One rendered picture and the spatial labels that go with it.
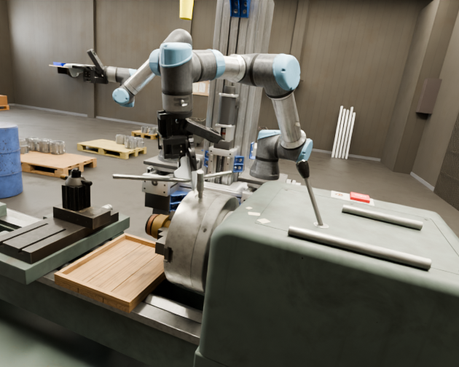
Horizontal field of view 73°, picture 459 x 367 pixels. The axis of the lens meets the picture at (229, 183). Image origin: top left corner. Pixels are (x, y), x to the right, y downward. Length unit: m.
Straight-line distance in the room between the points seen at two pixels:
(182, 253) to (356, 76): 9.85
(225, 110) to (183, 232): 0.87
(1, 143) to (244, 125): 3.31
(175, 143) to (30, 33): 14.00
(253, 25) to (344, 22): 9.00
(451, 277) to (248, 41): 1.33
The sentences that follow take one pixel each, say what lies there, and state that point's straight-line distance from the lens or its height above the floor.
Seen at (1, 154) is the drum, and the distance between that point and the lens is 4.47.
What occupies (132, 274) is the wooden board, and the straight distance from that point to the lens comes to 1.20.
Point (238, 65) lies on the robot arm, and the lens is 1.15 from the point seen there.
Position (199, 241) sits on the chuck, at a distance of 0.86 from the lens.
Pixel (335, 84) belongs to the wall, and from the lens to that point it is 10.41.
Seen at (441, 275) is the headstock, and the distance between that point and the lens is 0.74.
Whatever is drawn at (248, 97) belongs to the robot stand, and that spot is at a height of 1.53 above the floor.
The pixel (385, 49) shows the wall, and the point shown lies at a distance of 10.67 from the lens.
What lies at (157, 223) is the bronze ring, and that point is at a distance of 1.05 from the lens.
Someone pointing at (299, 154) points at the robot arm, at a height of 1.32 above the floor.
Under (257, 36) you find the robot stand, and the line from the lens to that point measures 1.68.
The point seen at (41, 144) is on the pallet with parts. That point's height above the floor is 0.31.
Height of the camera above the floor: 1.55
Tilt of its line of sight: 17 degrees down
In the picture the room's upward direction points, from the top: 7 degrees clockwise
